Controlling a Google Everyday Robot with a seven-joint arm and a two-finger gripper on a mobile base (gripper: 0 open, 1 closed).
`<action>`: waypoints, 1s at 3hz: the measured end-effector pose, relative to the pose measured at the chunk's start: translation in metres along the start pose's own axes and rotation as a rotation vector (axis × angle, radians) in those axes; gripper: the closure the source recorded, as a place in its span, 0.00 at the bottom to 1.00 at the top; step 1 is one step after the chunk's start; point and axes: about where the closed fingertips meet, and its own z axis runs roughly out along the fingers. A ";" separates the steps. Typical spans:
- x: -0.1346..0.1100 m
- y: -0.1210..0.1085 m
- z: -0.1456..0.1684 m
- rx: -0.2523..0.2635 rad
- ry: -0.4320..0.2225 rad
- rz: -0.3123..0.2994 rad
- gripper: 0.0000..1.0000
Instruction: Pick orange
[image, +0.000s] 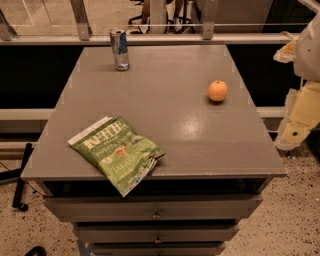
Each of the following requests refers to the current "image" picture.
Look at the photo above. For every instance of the black office chair base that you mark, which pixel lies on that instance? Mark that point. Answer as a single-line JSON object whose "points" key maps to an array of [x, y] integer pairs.
{"points": [[162, 17]]}

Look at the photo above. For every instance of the black object on floor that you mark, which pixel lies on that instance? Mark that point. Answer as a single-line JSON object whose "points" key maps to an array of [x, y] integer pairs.
{"points": [[36, 251]]}

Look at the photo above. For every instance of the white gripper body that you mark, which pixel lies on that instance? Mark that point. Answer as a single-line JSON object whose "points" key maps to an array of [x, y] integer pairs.
{"points": [[308, 55]]}

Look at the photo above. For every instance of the orange fruit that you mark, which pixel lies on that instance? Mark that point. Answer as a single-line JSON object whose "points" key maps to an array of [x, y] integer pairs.
{"points": [[217, 91]]}

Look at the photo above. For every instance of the top grey drawer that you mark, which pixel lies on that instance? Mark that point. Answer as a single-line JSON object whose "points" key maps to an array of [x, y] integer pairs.
{"points": [[233, 206]]}

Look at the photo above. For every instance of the silver blue drink can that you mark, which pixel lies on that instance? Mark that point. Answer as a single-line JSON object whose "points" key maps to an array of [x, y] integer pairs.
{"points": [[119, 49]]}

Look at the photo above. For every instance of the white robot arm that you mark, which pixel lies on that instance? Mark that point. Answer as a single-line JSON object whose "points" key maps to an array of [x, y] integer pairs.
{"points": [[304, 51]]}

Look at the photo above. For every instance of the green potato chip bag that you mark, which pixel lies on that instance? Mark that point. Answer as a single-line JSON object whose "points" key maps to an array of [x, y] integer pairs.
{"points": [[122, 155]]}

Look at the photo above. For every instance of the black chair base leg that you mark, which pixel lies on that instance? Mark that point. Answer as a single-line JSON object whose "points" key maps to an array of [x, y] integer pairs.
{"points": [[16, 174]]}

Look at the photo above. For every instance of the middle grey drawer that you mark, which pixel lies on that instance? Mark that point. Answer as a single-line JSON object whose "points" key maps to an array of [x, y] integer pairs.
{"points": [[159, 232]]}

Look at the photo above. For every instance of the glass railing with metal posts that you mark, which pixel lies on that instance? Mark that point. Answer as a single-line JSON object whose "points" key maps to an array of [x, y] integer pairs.
{"points": [[88, 22]]}

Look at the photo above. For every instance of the bottom grey drawer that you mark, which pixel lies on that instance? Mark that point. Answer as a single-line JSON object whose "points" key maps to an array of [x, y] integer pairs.
{"points": [[165, 249]]}

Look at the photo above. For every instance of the grey drawer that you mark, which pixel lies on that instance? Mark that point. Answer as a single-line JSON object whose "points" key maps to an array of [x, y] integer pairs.
{"points": [[159, 232], [233, 206], [165, 249]]}

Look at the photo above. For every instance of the grey drawer cabinet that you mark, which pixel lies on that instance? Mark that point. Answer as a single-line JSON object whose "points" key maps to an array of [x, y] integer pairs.
{"points": [[163, 159]]}

